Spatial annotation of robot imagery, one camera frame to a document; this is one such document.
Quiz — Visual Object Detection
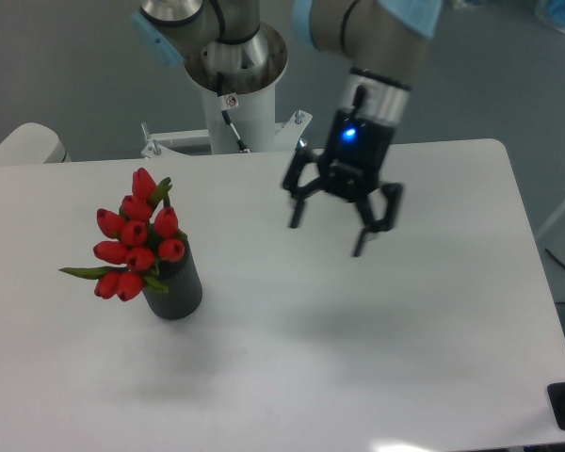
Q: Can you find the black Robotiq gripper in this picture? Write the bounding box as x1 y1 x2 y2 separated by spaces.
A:
282 107 404 258

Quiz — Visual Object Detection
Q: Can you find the red tulip bouquet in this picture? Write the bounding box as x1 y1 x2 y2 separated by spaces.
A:
59 168 189 301

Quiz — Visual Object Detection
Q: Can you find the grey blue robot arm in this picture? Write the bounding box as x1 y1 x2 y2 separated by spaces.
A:
131 1 443 255

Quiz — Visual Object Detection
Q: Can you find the dark grey ribbed vase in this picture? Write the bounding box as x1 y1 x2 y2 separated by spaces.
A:
142 241 202 320

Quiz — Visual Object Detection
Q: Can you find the blue plastic bag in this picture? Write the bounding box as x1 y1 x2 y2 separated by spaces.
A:
535 0 565 33

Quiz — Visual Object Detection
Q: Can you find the white chair at left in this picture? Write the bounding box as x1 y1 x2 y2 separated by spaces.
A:
0 122 72 167

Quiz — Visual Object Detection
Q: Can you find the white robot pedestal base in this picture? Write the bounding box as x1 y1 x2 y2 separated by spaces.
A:
139 23 314 160

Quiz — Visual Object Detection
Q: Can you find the black cable on floor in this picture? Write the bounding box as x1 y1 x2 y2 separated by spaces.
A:
544 248 565 279

